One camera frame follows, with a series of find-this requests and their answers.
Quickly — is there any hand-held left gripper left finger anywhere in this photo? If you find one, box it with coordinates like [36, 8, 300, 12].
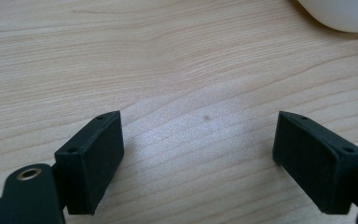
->
[54, 110, 126, 217]

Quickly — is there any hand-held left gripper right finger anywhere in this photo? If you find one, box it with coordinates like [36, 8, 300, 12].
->
[271, 110, 358, 216]

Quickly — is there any white plastic bin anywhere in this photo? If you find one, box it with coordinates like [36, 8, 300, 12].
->
[296, 0, 358, 34]

